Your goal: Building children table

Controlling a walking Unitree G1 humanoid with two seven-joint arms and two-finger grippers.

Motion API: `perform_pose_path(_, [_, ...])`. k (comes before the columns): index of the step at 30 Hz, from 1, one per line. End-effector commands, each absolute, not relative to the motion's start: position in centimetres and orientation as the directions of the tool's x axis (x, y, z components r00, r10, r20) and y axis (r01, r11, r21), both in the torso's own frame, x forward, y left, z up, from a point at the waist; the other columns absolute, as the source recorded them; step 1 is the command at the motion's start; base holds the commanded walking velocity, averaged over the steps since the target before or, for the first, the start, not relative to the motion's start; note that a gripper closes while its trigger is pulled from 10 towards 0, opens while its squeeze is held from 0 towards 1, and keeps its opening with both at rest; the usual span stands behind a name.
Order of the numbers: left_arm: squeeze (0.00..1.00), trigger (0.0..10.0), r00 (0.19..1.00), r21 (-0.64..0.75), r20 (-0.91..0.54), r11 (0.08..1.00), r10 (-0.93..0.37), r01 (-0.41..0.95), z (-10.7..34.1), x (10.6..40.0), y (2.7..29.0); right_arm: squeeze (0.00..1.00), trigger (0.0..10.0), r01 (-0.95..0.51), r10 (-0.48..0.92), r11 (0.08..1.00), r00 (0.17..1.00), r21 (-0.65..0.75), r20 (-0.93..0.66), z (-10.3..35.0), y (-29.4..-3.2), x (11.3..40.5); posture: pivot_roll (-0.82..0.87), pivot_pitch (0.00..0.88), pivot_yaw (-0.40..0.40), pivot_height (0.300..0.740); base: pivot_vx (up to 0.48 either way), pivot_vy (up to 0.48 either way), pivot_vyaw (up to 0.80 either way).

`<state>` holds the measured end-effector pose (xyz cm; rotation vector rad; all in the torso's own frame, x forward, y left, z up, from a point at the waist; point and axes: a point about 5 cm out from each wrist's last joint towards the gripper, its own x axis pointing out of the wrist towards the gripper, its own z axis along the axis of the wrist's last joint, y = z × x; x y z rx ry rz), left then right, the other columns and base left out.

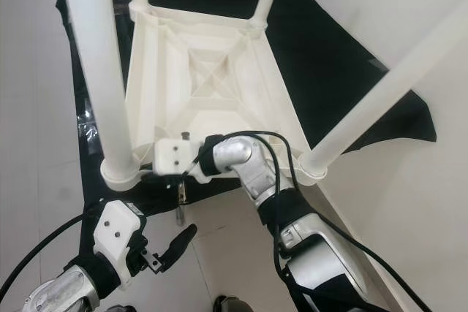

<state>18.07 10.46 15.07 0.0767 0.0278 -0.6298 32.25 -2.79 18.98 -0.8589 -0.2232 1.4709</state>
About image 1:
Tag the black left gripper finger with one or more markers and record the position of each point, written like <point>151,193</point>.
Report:
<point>179,242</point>

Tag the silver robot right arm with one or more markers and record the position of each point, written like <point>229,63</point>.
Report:
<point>322,261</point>

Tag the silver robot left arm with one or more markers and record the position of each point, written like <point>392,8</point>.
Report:
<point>66,294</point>

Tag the flat clear tape patch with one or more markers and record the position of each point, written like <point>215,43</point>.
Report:
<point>88,123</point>

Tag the black tablecloth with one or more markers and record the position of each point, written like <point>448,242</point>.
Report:
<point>322,56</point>

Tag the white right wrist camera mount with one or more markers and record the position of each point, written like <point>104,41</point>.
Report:
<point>175,155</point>

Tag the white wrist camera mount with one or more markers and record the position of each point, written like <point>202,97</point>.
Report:
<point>175,155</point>
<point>117,231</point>

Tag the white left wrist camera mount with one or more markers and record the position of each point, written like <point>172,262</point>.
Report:
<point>117,231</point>

